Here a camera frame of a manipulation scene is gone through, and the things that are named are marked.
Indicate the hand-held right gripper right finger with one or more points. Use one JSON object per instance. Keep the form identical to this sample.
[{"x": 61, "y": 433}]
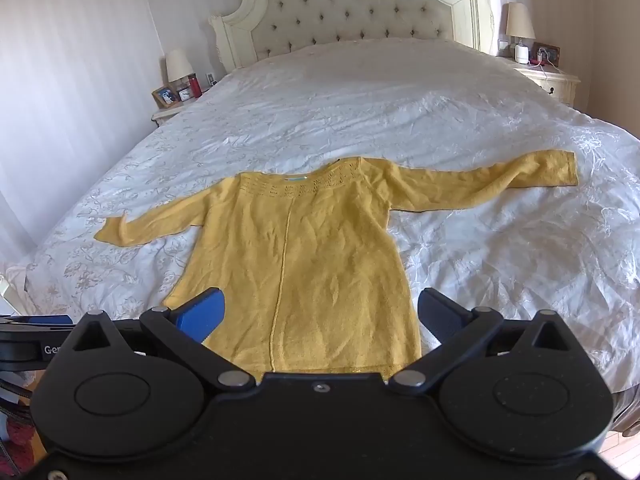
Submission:
[{"x": 441, "y": 312}]

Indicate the small clock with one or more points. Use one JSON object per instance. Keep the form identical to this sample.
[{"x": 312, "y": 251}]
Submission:
[{"x": 184, "y": 94}]

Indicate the cream table lamp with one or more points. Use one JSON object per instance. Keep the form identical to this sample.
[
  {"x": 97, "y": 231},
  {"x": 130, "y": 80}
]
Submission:
[
  {"x": 520, "y": 20},
  {"x": 178, "y": 65}
]

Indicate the bed with white embroidered bedspread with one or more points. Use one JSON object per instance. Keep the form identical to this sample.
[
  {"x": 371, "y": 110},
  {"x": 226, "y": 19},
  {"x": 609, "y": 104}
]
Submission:
[{"x": 400, "y": 110}]

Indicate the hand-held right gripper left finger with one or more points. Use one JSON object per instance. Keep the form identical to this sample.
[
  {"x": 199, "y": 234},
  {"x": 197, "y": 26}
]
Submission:
[{"x": 202, "y": 312}]

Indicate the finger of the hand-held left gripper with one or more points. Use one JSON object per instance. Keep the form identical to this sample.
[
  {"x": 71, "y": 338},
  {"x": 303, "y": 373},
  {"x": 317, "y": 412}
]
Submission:
[{"x": 40, "y": 319}]

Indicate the cream nightstand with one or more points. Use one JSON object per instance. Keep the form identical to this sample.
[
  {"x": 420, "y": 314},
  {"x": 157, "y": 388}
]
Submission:
[
  {"x": 550, "y": 82},
  {"x": 162, "y": 116}
]

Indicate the red bottle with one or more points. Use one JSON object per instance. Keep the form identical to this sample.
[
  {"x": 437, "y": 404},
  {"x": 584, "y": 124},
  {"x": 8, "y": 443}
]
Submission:
[{"x": 194, "y": 87}]

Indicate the cream tufted headboard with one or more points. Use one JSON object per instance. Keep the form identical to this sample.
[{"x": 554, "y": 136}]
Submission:
[{"x": 350, "y": 5}]

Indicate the wooden picture frame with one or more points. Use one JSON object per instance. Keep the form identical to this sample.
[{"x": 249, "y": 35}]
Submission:
[
  {"x": 550, "y": 52},
  {"x": 164, "y": 96}
]

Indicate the white cylindrical diffuser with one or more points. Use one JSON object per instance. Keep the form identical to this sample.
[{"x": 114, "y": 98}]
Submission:
[{"x": 521, "y": 54}]

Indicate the yellow knit sweater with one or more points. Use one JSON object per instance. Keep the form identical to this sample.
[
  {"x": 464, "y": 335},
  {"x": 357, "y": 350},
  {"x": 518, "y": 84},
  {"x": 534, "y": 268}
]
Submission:
[{"x": 310, "y": 260}]

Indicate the red rug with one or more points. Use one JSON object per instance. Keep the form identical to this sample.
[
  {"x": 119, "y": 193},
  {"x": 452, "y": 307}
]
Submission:
[{"x": 17, "y": 435}]

